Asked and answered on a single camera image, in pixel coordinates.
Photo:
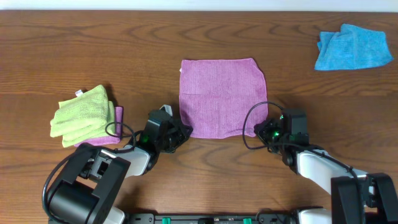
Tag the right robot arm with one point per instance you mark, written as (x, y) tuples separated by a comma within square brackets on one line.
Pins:
[(356, 196)]

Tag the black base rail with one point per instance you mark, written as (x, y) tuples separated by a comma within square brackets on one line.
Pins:
[(260, 218)]

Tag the blue microfiber cloth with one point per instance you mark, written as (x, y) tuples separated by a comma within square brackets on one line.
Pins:
[(352, 48)]

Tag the purple microfiber cloth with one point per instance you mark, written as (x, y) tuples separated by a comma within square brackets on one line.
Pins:
[(222, 98)]

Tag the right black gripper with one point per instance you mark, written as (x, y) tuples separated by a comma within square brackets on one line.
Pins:
[(261, 130)]

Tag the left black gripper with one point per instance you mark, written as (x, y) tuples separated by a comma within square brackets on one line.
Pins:
[(179, 134)]

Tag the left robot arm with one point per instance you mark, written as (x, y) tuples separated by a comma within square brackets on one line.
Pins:
[(82, 188)]

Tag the purple folded cloth under green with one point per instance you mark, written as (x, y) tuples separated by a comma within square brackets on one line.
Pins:
[(100, 141)]

